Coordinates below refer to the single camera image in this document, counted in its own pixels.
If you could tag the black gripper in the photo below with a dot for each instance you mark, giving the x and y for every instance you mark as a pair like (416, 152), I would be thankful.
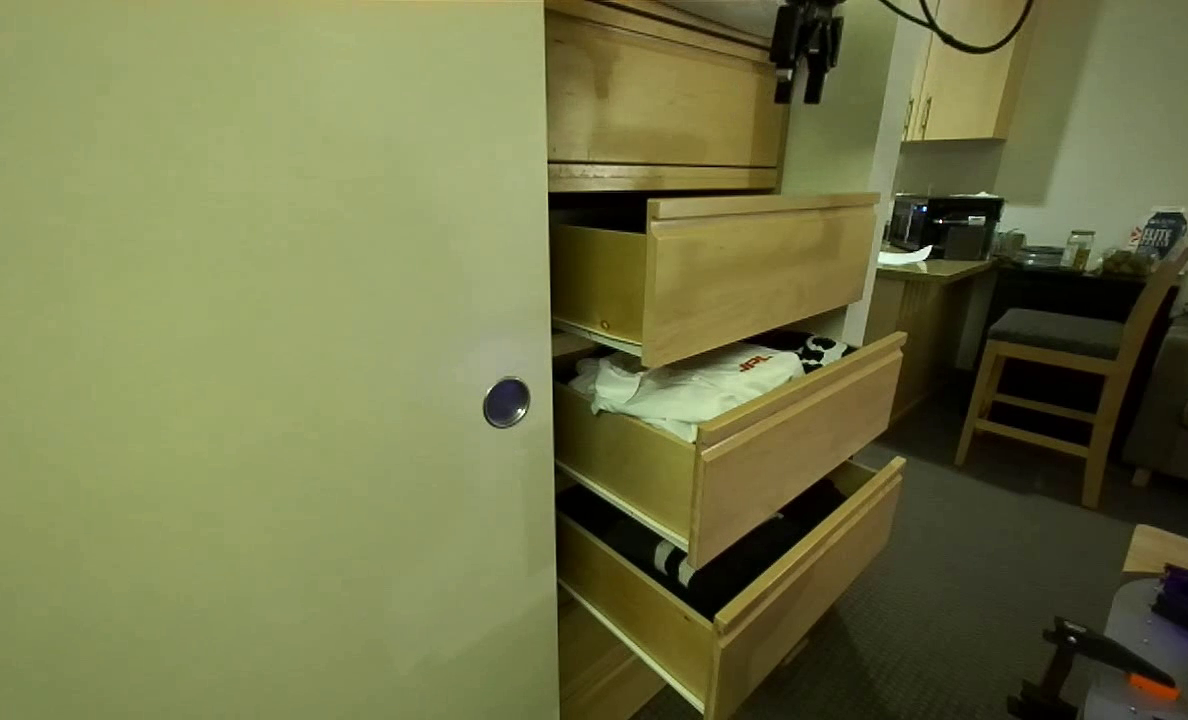
(809, 26)

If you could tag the light wooden drawer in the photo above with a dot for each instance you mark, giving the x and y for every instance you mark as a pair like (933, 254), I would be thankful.
(794, 446)
(672, 100)
(766, 272)
(807, 584)

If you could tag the black printer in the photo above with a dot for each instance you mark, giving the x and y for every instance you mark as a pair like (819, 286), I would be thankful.
(944, 224)

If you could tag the black garment with white print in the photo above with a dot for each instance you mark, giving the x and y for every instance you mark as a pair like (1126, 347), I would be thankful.
(823, 348)

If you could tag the wooden desk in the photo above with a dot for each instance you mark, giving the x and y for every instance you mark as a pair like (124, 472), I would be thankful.
(926, 335)

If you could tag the small glass jar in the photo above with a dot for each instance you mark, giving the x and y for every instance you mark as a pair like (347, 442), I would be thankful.
(1082, 244)

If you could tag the white folded clothing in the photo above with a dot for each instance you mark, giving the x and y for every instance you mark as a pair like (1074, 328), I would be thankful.
(685, 386)

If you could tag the black side table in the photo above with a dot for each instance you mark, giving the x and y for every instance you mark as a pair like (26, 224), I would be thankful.
(1074, 286)

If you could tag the wooden chair grey cushion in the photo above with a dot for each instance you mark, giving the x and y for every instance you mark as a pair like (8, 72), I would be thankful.
(1074, 335)

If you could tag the black folded clothing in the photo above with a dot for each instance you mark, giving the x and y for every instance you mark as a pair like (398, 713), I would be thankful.
(697, 555)

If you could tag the wooden robot table board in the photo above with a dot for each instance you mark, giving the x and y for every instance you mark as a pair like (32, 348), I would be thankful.
(1174, 545)

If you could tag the white sliding wardrobe door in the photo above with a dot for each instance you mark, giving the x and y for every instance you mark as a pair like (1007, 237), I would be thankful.
(219, 360)

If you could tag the wooden drawer chest frame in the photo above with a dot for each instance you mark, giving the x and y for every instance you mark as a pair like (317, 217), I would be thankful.
(646, 179)

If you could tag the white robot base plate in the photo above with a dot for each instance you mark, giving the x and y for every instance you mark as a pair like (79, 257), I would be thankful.
(1139, 625)

